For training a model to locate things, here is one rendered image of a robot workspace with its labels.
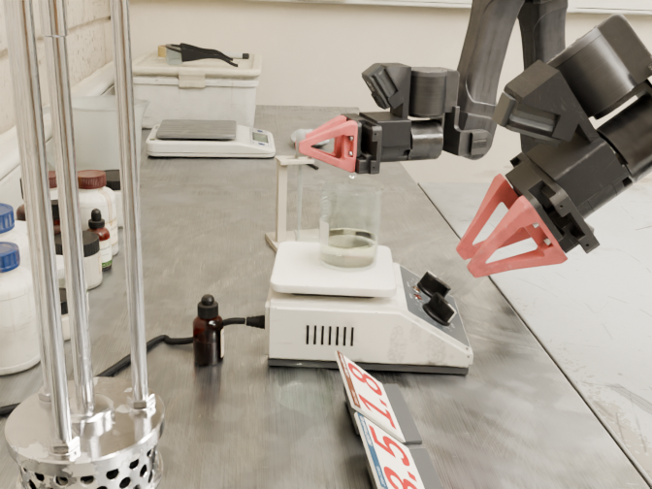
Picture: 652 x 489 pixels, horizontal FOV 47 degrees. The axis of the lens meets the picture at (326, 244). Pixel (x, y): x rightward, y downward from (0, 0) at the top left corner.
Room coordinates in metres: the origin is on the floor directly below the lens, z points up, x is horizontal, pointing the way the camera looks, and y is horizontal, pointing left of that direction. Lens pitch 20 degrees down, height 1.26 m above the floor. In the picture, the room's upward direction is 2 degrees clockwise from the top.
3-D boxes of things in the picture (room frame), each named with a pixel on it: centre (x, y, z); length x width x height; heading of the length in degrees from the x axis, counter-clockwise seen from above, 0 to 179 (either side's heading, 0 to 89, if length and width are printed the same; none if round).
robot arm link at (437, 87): (1.05, -0.16, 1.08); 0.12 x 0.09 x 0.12; 118
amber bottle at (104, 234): (0.87, 0.28, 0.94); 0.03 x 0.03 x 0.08
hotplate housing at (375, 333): (0.70, -0.03, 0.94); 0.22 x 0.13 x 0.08; 90
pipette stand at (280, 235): (0.98, 0.04, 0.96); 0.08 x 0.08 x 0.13; 20
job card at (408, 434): (0.56, -0.05, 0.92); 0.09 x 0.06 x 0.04; 9
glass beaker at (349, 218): (0.70, -0.02, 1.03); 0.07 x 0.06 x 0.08; 163
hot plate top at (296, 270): (0.70, -0.01, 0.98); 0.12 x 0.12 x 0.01; 0
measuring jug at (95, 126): (1.20, 0.39, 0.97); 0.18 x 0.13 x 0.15; 110
